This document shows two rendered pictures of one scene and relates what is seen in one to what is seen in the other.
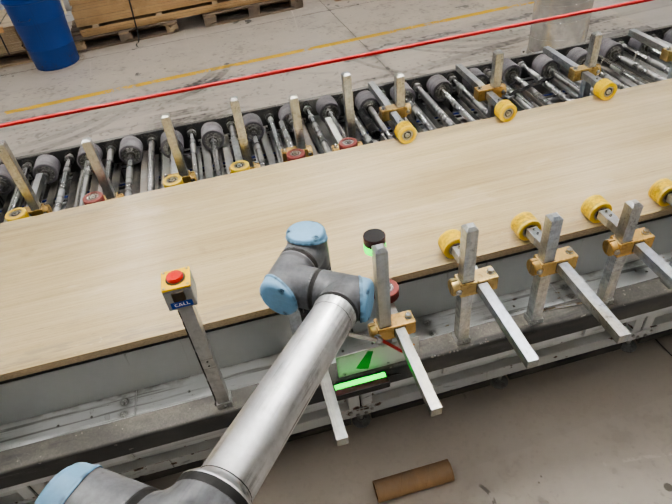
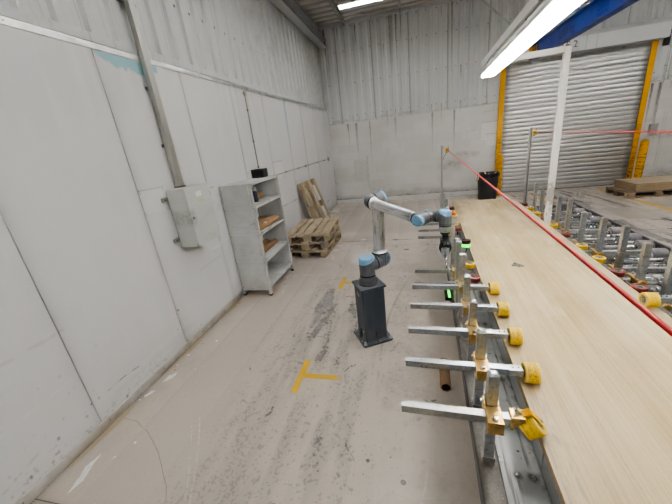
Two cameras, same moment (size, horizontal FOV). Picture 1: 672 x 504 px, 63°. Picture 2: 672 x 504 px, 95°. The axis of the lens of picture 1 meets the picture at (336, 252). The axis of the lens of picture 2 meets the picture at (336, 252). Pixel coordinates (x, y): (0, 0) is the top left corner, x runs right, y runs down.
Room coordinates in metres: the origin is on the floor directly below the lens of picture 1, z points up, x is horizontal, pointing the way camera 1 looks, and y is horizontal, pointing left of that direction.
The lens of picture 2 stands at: (1.21, -2.31, 1.90)
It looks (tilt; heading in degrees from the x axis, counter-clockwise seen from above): 19 degrees down; 117
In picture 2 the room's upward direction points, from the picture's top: 7 degrees counter-clockwise
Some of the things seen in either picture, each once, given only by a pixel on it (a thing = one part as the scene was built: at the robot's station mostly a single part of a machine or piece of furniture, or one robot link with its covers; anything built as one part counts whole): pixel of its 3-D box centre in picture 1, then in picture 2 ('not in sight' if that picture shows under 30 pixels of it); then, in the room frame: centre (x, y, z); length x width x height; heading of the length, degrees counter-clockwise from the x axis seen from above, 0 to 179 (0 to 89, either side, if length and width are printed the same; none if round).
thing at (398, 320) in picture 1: (391, 325); not in sight; (1.07, -0.13, 0.85); 0.14 x 0.06 x 0.05; 99
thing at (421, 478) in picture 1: (413, 480); (444, 373); (0.98, -0.18, 0.04); 0.30 x 0.08 x 0.08; 99
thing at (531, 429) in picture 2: not in sight; (531, 425); (1.39, -1.37, 0.93); 0.09 x 0.08 x 0.09; 9
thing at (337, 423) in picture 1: (323, 374); (442, 271); (0.93, 0.08, 0.84); 0.44 x 0.03 x 0.04; 9
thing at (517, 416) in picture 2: not in sight; (526, 420); (1.37, -1.37, 0.95); 0.10 x 0.04 x 0.10; 9
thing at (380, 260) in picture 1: (383, 309); (458, 271); (1.06, -0.11, 0.93); 0.04 x 0.04 x 0.48; 9
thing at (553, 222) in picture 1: (541, 277); (466, 311); (1.14, -0.61, 0.89); 0.04 x 0.04 x 0.48; 9
